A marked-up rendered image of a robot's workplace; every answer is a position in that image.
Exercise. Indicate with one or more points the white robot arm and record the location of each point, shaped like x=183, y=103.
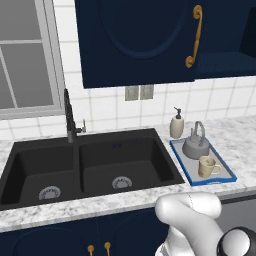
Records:
x=190, y=220

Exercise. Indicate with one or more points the grey kettle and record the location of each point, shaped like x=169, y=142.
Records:
x=196, y=146

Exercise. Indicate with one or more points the cream mug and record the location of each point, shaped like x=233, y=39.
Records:
x=206, y=167

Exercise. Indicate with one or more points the blue-rimmed grey tray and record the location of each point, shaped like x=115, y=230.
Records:
x=221, y=170

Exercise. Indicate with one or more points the navy base cabinet door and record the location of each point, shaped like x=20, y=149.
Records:
x=50, y=241
x=133, y=233

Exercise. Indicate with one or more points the cream soap dispenser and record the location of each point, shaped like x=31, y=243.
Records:
x=176, y=127

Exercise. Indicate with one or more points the black double sink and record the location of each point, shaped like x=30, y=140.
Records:
x=86, y=166

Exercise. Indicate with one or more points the black sink tap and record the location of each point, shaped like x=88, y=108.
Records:
x=69, y=116

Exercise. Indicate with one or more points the grey window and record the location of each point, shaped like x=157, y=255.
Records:
x=26, y=56

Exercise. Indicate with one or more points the grey dishwasher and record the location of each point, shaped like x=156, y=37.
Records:
x=240, y=211

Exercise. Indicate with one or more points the grey wall socket plate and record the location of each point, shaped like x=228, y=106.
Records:
x=146, y=92
x=131, y=93

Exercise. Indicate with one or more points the navy wall cabinet door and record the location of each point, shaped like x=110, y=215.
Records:
x=133, y=40

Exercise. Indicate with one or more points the navy wall cabinet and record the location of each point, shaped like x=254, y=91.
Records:
x=230, y=40

